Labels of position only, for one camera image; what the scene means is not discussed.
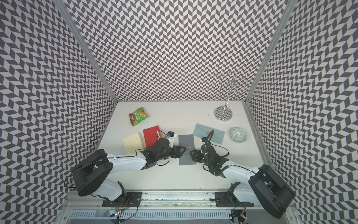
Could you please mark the green snack bag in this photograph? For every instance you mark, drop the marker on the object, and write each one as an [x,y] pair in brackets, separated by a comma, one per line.
[138,116]

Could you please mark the left circuit board with wires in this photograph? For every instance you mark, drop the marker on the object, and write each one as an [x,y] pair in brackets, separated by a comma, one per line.
[122,215]

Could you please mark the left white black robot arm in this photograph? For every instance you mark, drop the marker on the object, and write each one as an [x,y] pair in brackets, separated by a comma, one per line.
[91,176]

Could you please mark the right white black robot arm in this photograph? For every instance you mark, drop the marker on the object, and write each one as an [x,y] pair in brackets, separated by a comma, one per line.
[260,186]

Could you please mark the chrome jewellery stand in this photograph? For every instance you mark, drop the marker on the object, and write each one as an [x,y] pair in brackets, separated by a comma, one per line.
[234,87]

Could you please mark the dark grey envelope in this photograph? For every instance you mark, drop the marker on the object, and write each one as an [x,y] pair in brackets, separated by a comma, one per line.
[186,141]

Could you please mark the red envelope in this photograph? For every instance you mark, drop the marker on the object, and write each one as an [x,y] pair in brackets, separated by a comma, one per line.
[151,135]

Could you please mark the circuit board with wires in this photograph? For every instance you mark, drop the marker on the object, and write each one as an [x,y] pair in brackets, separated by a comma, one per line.
[122,215]
[238,216]

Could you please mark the green patterned ceramic dish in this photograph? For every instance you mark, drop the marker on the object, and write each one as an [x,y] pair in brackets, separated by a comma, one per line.
[238,135]

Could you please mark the aluminium front rail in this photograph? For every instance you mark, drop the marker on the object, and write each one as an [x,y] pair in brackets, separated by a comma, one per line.
[155,199]

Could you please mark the cream yellow envelope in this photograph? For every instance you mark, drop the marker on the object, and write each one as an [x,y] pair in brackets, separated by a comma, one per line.
[132,143]

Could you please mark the right circuit board with wires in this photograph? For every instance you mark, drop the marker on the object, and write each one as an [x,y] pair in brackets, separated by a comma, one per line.
[238,216]

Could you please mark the light blue envelope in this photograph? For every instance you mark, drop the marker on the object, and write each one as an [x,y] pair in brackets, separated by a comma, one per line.
[203,131]

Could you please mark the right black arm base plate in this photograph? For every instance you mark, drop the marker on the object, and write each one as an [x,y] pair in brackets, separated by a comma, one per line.
[228,199]

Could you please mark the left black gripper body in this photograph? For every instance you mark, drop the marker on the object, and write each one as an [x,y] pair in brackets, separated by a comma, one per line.
[174,153]

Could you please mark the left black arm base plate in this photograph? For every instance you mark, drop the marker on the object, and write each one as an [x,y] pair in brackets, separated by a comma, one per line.
[127,198]

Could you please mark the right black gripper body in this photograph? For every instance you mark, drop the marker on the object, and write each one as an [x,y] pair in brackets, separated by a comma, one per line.
[201,158]

